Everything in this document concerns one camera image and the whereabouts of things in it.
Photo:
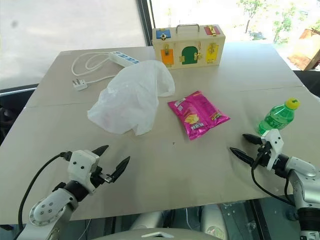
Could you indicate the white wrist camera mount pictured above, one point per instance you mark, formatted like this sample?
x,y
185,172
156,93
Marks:
x,y
274,146
81,163

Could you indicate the white power plug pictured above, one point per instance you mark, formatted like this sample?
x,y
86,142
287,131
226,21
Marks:
x,y
80,85

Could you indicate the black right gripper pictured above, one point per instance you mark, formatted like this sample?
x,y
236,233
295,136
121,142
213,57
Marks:
x,y
263,153

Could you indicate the grey rounded robot leg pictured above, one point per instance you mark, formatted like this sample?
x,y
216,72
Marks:
x,y
146,221
213,220

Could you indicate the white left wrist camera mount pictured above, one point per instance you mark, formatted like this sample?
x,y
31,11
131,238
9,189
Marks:
x,y
81,163

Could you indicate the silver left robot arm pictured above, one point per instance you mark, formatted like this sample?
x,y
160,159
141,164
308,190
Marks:
x,y
51,208

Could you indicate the white power strip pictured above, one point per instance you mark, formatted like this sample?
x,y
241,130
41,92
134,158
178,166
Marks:
x,y
124,58

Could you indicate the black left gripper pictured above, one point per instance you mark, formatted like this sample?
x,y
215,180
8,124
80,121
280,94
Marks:
x,y
100,178

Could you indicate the black window frame post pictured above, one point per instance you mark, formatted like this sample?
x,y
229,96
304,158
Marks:
x,y
146,22

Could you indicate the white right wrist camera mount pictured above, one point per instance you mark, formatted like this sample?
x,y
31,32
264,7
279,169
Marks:
x,y
274,146

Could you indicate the grey robot torso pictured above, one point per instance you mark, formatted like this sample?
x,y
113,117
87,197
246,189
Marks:
x,y
160,235

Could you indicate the pink snack packet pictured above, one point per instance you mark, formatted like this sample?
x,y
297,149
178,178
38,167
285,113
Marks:
x,y
197,113

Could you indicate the wooden structure outside window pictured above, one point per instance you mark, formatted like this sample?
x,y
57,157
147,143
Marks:
x,y
306,50

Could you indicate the white translucent plastic bag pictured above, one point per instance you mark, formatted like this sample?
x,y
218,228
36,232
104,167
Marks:
x,y
130,100

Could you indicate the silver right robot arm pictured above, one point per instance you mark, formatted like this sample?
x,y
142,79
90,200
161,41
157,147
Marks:
x,y
303,182

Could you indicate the green bottle with yellow cap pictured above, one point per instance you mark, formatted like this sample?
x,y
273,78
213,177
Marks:
x,y
276,117

